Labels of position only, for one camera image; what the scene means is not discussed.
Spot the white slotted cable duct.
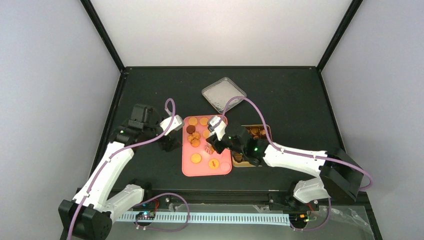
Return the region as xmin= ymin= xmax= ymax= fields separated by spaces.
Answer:
xmin=116 ymin=211 xmax=291 ymax=226

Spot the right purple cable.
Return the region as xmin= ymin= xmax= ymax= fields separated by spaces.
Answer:
xmin=211 ymin=96 xmax=375 ymax=232

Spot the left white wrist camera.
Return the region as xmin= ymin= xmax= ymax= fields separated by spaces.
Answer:
xmin=159 ymin=114 xmax=185 ymax=136

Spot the yellow cookie red mark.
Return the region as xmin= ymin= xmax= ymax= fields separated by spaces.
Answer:
xmin=208 ymin=158 xmax=220 ymax=170

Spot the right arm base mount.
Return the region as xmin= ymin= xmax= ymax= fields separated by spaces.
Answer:
xmin=267 ymin=191 xmax=319 ymax=214

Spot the gold cookie tin box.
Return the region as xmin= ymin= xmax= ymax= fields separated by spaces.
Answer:
xmin=231 ymin=124 xmax=272 ymax=168

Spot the dark chocolate cookie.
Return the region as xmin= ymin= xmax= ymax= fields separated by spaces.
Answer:
xmin=186 ymin=125 xmax=196 ymax=135

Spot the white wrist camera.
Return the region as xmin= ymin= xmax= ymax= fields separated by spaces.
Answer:
xmin=159 ymin=114 xmax=185 ymax=136
xmin=207 ymin=115 xmax=227 ymax=141

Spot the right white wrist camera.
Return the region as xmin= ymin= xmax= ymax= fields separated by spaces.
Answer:
xmin=207 ymin=115 xmax=227 ymax=141

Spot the pale pink cookie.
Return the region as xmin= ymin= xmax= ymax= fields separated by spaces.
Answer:
xmin=220 ymin=162 xmax=232 ymax=173

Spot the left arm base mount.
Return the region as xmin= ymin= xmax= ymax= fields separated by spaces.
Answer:
xmin=130 ymin=190 xmax=171 ymax=211

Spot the pink plastic tray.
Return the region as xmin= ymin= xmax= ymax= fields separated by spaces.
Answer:
xmin=181 ymin=115 xmax=232 ymax=177

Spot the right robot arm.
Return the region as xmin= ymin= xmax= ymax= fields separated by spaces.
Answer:
xmin=206 ymin=122 xmax=365 ymax=210

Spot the orange round cookie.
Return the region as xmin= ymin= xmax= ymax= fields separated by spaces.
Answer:
xmin=199 ymin=117 xmax=210 ymax=126
xmin=188 ymin=117 xmax=198 ymax=126

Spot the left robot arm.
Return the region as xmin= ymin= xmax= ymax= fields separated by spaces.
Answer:
xmin=58 ymin=98 xmax=184 ymax=240

